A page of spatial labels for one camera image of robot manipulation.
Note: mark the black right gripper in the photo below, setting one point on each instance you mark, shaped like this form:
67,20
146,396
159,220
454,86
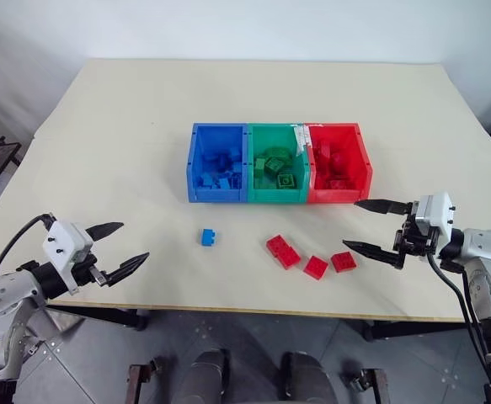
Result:
417,240

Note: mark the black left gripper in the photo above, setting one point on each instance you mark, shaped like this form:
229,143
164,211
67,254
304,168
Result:
86,272

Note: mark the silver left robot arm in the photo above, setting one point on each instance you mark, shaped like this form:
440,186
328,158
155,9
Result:
1,296

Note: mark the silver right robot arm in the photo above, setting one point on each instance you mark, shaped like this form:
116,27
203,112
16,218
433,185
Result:
487,261

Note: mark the square red building brick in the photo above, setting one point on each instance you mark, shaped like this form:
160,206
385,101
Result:
316,267
344,262

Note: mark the red plastic bin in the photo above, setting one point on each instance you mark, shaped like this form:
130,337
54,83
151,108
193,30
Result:
333,197

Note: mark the small blue building brick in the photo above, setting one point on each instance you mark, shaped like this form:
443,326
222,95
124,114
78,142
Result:
208,238

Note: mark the long red building brick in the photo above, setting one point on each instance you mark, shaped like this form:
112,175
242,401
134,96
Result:
284,251

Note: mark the green building brick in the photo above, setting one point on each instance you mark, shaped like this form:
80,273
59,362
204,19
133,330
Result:
260,167
286,181
275,165

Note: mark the green plastic bin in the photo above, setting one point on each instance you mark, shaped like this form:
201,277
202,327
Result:
276,197

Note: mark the blue plastic bin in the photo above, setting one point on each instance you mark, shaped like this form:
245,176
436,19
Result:
217,195

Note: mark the rusty brown metal foot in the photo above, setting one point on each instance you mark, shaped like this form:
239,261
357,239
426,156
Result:
142,379
371,385

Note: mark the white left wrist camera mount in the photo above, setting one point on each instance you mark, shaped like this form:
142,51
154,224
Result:
65,244

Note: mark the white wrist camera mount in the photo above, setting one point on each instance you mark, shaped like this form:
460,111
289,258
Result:
434,212
65,244

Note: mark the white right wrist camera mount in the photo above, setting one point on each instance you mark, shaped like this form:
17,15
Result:
434,212

